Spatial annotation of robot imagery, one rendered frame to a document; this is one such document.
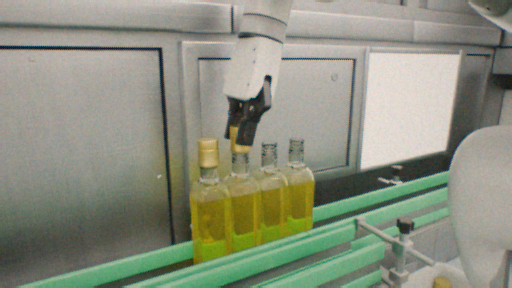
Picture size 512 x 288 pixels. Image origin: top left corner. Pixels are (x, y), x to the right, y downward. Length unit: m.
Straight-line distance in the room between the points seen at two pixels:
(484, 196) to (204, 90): 0.50
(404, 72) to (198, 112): 0.61
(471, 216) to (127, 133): 0.55
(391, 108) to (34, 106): 0.84
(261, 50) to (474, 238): 0.35
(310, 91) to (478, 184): 0.55
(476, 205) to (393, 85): 0.72
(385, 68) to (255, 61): 0.51
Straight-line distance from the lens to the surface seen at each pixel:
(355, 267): 0.62
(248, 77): 0.50
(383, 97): 0.95
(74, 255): 0.73
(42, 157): 0.66
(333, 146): 0.85
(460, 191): 0.28
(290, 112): 0.75
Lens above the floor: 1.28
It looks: 14 degrees down
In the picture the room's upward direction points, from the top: straight up
